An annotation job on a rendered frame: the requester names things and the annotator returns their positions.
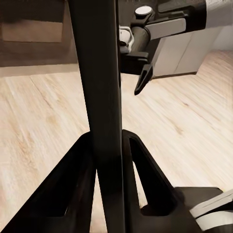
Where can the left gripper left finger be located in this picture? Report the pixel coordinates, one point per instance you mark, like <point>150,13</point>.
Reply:
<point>63,201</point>

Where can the oven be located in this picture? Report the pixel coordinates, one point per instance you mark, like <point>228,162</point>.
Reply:
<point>35,26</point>

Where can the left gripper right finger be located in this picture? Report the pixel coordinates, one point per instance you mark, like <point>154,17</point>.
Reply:
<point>169,213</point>

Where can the poster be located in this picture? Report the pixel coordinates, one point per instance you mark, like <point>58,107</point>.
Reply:
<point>96,33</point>

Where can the fridge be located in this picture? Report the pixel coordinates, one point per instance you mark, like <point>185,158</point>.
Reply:
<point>181,54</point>

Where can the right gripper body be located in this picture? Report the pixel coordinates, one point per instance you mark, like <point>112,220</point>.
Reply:
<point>138,51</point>

